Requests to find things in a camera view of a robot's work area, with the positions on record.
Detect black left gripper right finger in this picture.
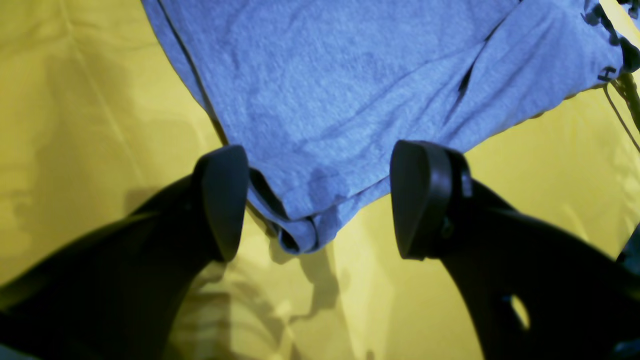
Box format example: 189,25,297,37
390,140,640,360

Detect grey t-shirt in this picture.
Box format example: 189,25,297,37
142,0,639,255

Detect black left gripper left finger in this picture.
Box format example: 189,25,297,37
1,145,250,360

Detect yellow table cloth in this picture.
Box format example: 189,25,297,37
0,0,639,360

